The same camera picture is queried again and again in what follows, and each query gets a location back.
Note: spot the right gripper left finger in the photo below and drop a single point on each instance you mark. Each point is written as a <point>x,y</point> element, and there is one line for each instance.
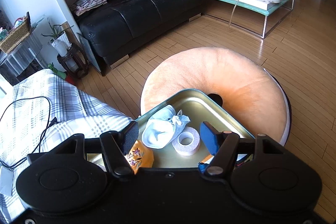
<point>115,146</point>

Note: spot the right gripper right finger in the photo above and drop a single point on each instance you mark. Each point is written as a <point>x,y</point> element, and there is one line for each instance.
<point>223,146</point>

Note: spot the beige tape roll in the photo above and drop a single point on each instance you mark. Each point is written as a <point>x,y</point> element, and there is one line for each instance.
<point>187,142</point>

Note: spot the white cloth pouch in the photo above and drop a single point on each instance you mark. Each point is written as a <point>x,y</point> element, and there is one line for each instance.
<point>163,127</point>

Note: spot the orange round cushion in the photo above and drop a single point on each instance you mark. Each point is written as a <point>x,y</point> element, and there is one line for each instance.
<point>250,94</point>

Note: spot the grey plaid sofa cover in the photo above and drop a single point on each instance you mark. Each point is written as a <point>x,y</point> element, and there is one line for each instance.
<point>44,110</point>

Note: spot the dark wooden plant stand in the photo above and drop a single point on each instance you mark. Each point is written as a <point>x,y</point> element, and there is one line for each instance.
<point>74,62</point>

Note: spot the black leather sofa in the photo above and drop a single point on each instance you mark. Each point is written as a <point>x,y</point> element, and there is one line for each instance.
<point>117,28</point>

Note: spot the potted plant white pot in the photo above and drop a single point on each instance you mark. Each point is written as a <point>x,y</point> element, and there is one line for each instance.
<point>58,38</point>

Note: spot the glass coffee table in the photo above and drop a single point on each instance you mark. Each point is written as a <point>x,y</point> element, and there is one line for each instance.
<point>263,7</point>

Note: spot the woven basket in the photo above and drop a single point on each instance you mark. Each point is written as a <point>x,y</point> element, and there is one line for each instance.
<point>16,35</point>

